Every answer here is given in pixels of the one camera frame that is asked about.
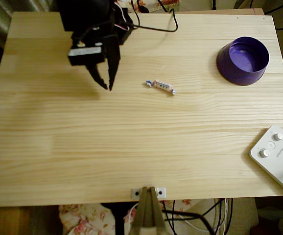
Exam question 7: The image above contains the candy with blue ends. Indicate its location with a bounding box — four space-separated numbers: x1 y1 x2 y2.
145 79 177 96

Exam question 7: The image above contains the black robot arm with base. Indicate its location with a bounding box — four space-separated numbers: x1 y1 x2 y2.
57 0 135 47

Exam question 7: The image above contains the purple bowl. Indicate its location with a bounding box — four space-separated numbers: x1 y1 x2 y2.
216 36 271 87

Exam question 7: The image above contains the floral patterned fabric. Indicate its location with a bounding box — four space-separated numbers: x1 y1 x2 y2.
128 0 182 13
59 198 193 235

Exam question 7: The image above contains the black stand pole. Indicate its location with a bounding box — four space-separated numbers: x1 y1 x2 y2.
101 202 125 235

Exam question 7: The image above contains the wooden table leg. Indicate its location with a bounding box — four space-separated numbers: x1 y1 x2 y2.
0 207 19 235

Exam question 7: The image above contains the red and white servo wire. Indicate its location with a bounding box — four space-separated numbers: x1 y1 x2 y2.
113 0 130 32

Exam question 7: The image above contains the black cable with plug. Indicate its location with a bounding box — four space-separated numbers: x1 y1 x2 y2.
136 0 150 14

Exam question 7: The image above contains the white metal bracket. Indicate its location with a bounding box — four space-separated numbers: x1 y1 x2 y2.
131 187 167 198

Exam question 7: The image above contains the white cable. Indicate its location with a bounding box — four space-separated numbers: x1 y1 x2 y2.
123 202 140 222

